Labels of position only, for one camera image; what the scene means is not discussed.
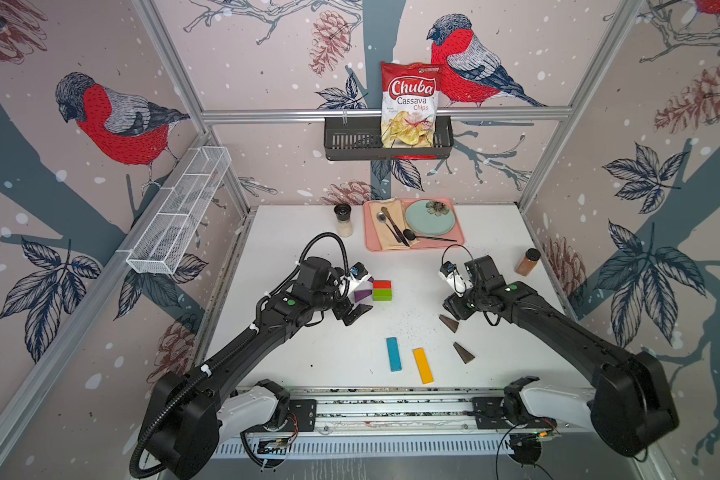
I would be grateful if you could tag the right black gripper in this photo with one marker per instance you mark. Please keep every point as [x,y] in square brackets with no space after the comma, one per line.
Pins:
[452,303]

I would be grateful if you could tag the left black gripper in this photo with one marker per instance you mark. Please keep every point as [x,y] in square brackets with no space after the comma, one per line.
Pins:
[343,310]

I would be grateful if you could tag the purple triangle block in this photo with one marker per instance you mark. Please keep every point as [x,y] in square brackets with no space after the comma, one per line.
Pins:
[360,295]

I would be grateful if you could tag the brown triangle block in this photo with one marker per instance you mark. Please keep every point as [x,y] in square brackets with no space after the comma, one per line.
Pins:
[465,356]
[450,323]

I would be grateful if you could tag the green rectangular block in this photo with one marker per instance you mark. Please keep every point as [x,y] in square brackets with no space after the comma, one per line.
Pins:
[381,295]

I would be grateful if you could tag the teal long block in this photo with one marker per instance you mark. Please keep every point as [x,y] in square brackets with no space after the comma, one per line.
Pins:
[394,358]

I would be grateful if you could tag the yellow long block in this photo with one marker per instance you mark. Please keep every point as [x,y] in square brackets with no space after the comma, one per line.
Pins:
[423,366]

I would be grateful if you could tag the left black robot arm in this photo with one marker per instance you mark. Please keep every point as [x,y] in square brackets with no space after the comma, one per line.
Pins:
[189,415]

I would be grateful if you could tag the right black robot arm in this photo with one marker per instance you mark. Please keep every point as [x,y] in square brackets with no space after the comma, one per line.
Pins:
[628,401]

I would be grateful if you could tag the brown spice bottle black cap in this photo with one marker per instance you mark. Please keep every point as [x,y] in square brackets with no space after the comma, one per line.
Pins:
[528,262]

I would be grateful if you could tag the glass salt grinder black cap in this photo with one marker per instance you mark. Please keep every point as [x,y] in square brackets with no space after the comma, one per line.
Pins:
[343,216]

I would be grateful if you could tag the mint green flower plate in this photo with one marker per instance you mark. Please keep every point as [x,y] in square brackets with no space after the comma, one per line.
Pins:
[430,217]

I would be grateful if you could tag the silver teaspoon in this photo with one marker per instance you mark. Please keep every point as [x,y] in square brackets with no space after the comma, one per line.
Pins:
[381,217]

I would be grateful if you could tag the black long spoon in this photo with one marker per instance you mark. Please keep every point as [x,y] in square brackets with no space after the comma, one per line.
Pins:
[410,235]

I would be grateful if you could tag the iridescent butter knife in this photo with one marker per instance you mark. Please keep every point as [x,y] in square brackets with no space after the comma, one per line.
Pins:
[395,227]

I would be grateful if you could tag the pink plastic tray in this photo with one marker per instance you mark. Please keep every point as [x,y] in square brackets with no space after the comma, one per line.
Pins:
[456,233]

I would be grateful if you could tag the Chuba cassava chips bag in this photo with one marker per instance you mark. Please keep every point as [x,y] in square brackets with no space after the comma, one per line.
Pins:
[410,97]

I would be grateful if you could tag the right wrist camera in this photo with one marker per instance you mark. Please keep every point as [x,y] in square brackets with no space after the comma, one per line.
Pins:
[449,273]

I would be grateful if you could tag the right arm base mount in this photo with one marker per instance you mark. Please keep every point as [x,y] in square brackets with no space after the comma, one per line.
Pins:
[489,413]

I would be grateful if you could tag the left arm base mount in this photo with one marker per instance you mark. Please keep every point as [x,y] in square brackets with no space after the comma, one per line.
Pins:
[294,415]

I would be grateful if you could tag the white wire wall basket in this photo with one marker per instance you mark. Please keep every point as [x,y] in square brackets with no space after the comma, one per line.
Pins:
[169,233]

